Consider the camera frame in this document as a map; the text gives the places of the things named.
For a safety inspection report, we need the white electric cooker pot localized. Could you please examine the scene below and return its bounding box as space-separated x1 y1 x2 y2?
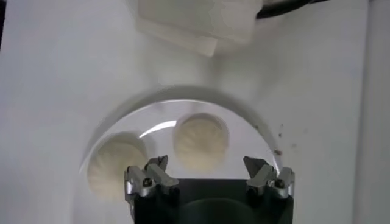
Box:
135 15 219 58

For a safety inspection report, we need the white round plate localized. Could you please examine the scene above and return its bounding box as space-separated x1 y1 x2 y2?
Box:
78 99 284 224

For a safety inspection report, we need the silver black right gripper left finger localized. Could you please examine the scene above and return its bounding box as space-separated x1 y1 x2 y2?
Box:
124 155 180 201

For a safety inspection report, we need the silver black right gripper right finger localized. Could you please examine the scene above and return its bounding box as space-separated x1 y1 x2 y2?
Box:
243 155 296 199

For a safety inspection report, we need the white steamed baozi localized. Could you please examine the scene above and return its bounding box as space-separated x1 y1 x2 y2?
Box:
172 113 230 172
87 132 150 201

